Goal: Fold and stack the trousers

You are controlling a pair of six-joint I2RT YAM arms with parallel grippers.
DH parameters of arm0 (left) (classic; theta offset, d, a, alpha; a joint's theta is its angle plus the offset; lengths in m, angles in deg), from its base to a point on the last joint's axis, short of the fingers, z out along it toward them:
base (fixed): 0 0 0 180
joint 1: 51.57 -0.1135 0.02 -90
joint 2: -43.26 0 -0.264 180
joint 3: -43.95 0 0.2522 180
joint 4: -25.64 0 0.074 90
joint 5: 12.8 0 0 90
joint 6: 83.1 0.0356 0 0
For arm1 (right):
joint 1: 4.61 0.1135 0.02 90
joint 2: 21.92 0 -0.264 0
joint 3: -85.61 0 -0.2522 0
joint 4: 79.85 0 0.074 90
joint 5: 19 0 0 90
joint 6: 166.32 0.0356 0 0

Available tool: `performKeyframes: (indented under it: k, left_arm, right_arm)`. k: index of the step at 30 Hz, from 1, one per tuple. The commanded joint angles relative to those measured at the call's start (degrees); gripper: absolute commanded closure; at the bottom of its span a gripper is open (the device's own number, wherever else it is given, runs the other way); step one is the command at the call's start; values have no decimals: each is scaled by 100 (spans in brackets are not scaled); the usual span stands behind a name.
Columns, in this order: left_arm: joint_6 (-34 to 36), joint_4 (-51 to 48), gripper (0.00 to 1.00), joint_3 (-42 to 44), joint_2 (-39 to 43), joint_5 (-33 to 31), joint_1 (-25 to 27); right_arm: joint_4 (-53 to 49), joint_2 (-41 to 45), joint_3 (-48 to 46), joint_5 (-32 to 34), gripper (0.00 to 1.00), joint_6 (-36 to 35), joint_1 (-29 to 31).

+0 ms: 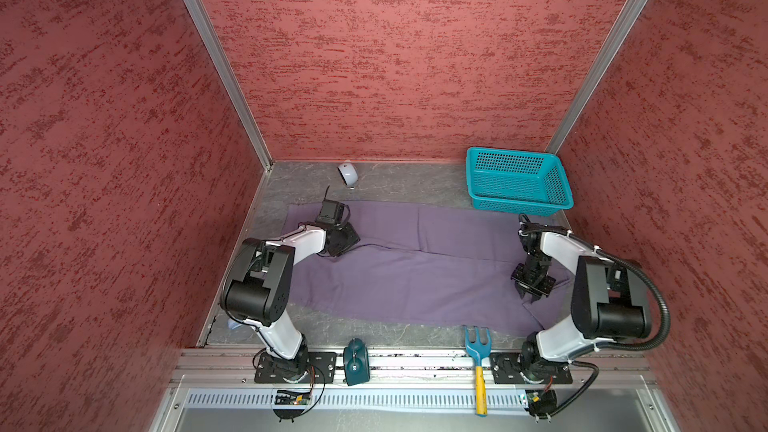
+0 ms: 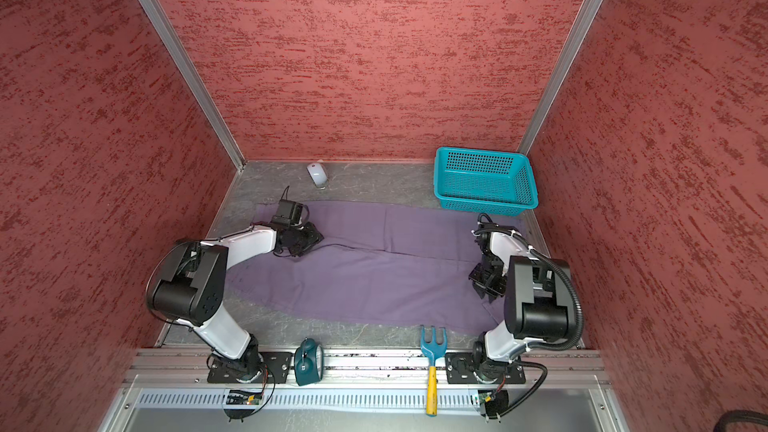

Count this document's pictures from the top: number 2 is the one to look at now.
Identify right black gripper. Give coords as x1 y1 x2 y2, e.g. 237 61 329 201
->
468 251 509 302

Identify purple trousers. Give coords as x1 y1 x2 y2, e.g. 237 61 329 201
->
227 201 503 335

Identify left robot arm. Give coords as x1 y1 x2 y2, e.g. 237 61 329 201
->
145 222 324 383

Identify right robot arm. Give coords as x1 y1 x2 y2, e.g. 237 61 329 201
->
469 214 575 384

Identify white egg-shaped timer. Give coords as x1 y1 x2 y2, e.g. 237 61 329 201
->
307 162 329 189

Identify teal plastic basket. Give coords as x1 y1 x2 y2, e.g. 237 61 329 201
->
433 147 539 217

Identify perforated metal strip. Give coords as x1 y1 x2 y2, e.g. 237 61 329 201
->
135 388 480 415

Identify right small circuit board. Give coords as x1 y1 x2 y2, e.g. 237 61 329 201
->
477 390 510 420

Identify small circuit board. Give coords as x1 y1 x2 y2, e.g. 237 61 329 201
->
225 389 264 407
477 390 510 420

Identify teal alarm clock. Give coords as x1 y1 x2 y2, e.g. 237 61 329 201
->
294 338 324 386

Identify left small circuit board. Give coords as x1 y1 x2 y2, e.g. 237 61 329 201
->
225 389 264 407

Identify left corner aluminium profile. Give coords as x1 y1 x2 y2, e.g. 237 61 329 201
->
138 0 247 172

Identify corner aluminium profile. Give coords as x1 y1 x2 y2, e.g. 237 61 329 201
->
138 0 247 172
517 0 604 155

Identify right corner aluminium profile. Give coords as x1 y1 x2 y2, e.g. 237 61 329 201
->
517 0 604 155

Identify blue garden fork yellow handle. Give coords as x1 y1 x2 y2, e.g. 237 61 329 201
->
420 326 447 417

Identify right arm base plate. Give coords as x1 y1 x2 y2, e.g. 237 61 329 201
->
444 352 526 385

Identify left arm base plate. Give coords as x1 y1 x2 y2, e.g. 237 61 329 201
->
206 351 293 386

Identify black cable bottom right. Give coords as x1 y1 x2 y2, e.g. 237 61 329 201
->
712 409 768 432

